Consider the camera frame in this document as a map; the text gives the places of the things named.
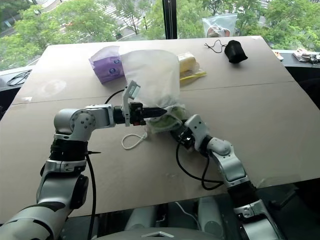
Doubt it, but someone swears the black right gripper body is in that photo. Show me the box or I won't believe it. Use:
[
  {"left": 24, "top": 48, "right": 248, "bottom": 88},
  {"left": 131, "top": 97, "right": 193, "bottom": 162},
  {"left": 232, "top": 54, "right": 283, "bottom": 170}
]
[{"left": 170, "top": 126, "right": 196, "bottom": 152}]

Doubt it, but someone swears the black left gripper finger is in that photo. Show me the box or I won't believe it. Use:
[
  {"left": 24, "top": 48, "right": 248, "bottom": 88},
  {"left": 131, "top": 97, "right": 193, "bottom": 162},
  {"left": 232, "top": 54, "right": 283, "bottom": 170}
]
[
  {"left": 143, "top": 111, "right": 166, "bottom": 118},
  {"left": 143, "top": 106, "right": 168, "bottom": 113}
]

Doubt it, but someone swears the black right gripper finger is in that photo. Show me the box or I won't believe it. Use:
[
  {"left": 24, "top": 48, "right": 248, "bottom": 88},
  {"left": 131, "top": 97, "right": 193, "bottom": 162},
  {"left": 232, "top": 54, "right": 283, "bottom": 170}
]
[{"left": 172, "top": 119, "right": 188, "bottom": 133}]

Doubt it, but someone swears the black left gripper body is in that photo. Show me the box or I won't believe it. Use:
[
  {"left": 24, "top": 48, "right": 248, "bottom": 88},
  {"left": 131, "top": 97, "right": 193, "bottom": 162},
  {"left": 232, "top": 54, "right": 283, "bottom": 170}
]
[{"left": 128, "top": 101, "right": 148, "bottom": 127}]

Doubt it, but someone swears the green item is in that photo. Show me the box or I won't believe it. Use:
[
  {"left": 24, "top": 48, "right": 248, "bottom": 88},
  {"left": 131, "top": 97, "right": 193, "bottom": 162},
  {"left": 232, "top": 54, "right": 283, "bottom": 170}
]
[{"left": 147, "top": 96, "right": 186, "bottom": 135}]

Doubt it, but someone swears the white drawstring bag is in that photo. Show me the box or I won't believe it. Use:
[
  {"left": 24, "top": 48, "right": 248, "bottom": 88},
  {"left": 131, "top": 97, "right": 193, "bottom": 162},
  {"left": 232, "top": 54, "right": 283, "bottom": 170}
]
[{"left": 119, "top": 49, "right": 187, "bottom": 136}]

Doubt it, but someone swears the yellow item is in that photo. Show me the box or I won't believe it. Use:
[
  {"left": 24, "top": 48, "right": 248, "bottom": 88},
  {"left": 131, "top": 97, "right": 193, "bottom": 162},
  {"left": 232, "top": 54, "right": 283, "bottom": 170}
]
[{"left": 176, "top": 51, "right": 208, "bottom": 87}]

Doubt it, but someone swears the clear plastic bag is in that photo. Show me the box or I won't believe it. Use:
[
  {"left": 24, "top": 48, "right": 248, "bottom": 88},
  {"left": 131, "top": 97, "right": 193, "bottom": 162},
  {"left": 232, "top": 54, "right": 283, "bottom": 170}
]
[{"left": 201, "top": 13, "right": 239, "bottom": 39}]

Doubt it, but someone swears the purple tissue pack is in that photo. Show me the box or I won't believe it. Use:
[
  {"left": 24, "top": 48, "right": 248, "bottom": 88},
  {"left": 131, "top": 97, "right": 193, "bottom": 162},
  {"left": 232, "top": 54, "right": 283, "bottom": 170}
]
[{"left": 88, "top": 45, "right": 126, "bottom": 85}]

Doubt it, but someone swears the grey rounded shape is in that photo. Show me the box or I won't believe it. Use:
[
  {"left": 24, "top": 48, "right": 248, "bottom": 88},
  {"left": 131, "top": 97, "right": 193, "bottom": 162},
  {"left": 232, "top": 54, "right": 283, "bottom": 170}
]
[
  {"left": 124, "top": 206, "right": 157, "bottom": 231},
  {"left": 196, "top": 196, "right": 225, "bottom": 234}
]

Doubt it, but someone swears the black fabric pouch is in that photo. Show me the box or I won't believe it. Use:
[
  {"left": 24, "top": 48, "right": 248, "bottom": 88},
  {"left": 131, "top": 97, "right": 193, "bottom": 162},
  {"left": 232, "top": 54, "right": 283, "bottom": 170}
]
[{"left": 223, "top": 39, "right": 249, "bottom": 64}]

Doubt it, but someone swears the grey robot torso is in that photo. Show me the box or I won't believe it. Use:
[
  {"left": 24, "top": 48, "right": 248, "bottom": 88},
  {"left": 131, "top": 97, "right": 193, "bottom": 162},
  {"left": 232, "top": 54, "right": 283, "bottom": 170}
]
[{"left": 94, "top": 226, "right": 210, "bottom": 240}]

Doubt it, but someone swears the peach flat object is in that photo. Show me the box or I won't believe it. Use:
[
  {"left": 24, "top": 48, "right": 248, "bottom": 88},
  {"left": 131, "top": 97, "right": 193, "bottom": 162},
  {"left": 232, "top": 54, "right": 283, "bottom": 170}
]
[{"left": 271, "top": 49, "right": 285, "bottom": 61}]

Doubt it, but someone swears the white crumpled object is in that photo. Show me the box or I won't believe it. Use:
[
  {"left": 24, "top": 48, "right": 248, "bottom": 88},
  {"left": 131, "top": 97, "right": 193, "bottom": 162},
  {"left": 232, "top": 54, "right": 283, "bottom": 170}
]
[{"left": 292, "top": 48, "right": 320, "bottom": 66}]

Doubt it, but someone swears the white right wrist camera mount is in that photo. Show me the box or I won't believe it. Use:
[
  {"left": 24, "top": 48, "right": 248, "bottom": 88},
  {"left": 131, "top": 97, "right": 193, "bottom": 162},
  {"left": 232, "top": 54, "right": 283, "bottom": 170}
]
[{"left": 184, "top": 114, "right": 212, "bottom": 150}]

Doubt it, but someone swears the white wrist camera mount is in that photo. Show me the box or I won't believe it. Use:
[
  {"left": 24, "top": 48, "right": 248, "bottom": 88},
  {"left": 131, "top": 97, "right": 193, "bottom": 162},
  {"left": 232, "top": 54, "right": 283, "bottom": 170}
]
[
  {"left": 184, "top": 114, "right": 212, "bottom": 150},
  {"left": 120, "top": 79, "right": 142, "bottom": 127}
]

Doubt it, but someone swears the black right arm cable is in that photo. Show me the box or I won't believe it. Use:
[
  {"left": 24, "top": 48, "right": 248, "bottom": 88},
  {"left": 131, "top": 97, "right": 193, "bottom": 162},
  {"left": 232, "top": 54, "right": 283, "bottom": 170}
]
[{"left": 175, "top": 141, "right": 225, "bottom": 191}]

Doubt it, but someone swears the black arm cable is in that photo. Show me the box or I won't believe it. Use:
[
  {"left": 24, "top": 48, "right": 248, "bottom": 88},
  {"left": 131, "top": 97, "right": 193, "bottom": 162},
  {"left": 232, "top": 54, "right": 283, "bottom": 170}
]
[
  {"left": 84, "top": 90, "right": 126, "bottom": 240},
  {"left": 175, "top": 141, "right": 225, "bottom": 191}
]

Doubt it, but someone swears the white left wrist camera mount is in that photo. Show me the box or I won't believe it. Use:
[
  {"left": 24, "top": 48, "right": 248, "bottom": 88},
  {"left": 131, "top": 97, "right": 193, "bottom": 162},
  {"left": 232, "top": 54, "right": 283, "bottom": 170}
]
[{"left": 120, "top": 79, "right": 142, "bottom": 127}]

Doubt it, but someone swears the white drawstring cord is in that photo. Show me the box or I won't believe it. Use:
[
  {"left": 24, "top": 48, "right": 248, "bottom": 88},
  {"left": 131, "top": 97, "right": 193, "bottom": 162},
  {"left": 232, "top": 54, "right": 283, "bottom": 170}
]
[{"left": 121, "top": 131, "right": 149, "bottom": 151}]

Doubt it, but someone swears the thin white cable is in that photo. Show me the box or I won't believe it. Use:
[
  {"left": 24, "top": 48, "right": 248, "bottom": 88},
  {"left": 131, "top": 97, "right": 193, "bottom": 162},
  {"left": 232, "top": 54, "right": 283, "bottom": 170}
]
[{"left": 174, "top": 200, "right": 199, "bottom": 222}]

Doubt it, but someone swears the thin black cord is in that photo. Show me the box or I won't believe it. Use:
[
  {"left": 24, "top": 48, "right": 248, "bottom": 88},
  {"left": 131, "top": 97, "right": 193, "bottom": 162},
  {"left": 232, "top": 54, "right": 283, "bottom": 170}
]
[{"left": 204, "top": 39, "right": 228, "bottom": 54}]

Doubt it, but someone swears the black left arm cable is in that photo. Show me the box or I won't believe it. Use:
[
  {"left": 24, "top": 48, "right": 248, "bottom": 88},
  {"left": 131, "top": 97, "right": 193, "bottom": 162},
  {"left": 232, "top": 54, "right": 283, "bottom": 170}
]
[{"left": 84, "top": 90, "right": 126, "bottom": 240}]

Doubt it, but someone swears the black window frame post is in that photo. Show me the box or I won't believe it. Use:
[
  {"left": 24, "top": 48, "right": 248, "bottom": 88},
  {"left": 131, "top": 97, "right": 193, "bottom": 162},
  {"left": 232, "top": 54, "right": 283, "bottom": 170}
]
[{"left": 162, "top": 0, "right": 179, "bottom": 40}]

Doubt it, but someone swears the black cable coil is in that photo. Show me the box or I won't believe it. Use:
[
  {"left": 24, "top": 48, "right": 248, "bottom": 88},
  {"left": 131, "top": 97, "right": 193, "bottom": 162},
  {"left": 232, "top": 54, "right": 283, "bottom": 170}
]
[{"left": 6, "top": 70, "right": 33, "bottom": 87}]

